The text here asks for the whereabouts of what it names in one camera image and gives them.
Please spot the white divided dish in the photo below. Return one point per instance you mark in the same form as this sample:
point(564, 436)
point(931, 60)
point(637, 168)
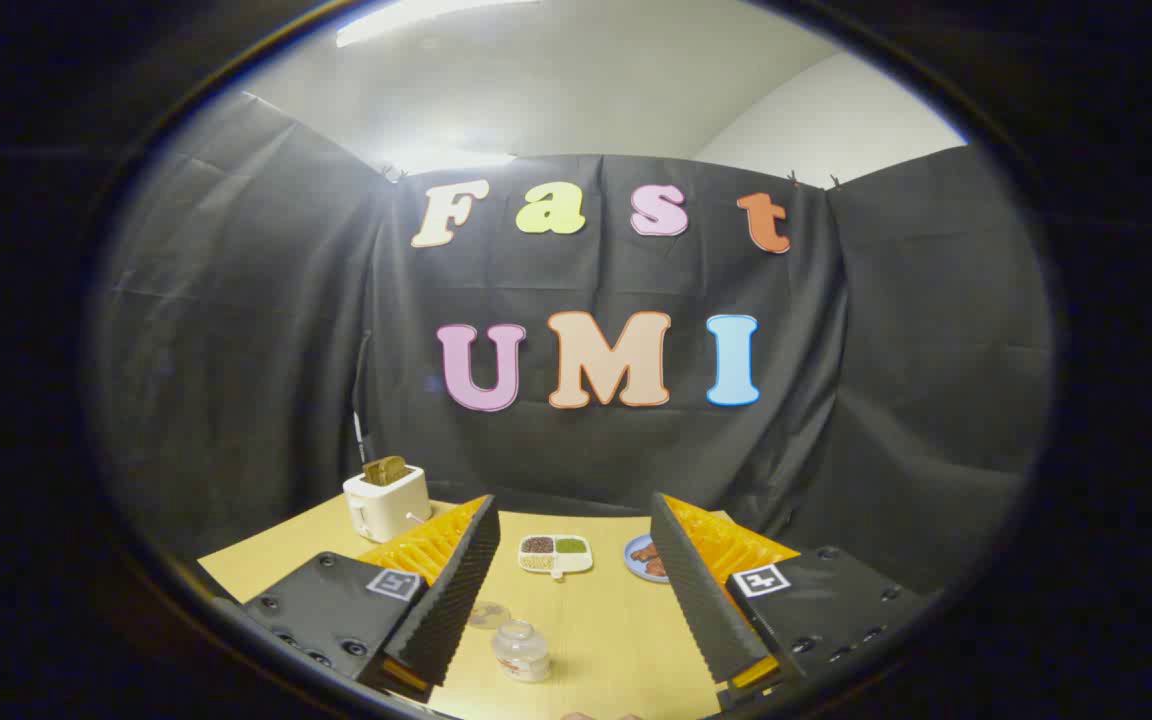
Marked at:
point(574, 561)

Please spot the wooden table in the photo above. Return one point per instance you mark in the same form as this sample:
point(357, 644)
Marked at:
point(606, 630)

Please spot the round cork coaster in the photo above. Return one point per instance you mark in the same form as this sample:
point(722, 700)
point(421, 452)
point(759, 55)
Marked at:
point(487, 614)

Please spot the ceiling light panel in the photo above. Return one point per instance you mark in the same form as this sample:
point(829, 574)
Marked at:
point(406, 15)

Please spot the light blue plate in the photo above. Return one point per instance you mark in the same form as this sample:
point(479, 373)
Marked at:
point(630, 560)

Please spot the heap of green beans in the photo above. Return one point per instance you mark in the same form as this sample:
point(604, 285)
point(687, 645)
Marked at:
point(571, 545)

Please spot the heap of dark brown beans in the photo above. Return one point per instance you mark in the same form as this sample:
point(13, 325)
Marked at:
point(537, 545)

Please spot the white toaster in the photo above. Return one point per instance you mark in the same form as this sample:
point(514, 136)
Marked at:
point(386, 505)

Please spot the brown toast slice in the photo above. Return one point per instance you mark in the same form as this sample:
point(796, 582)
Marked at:
point(385, 469)

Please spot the heap of pale beans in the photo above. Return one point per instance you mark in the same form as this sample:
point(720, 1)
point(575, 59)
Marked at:
point(536, 563)

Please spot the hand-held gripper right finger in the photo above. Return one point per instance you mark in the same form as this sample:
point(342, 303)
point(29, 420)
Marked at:
point(701, 610)

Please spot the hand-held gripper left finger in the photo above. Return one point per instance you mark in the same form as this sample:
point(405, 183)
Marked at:
point(461, 600)

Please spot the clear juice bottle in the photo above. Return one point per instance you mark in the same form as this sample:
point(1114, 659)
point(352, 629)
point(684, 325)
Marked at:
point(522, 652)

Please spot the brown cookie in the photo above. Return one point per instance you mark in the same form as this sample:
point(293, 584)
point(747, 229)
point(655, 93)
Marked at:
point(644, 552)
point(656, 569)

